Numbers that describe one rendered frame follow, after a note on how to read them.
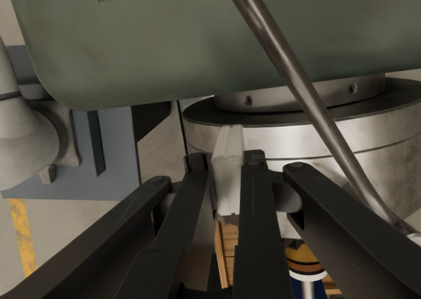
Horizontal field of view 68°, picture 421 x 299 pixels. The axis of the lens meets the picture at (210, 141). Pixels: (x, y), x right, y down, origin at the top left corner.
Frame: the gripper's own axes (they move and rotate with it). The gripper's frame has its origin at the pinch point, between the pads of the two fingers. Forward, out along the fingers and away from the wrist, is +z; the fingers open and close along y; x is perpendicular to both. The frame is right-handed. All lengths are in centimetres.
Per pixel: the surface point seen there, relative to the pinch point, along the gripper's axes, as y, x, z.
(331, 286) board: 15, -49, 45
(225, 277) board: -9, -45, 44
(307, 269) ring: 7.2, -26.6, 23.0
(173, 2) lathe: -3.8, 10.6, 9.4
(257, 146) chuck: 1.6, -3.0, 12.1
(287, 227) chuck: 3.8, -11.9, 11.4
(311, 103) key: 4.9, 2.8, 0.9
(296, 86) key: 4.0, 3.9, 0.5
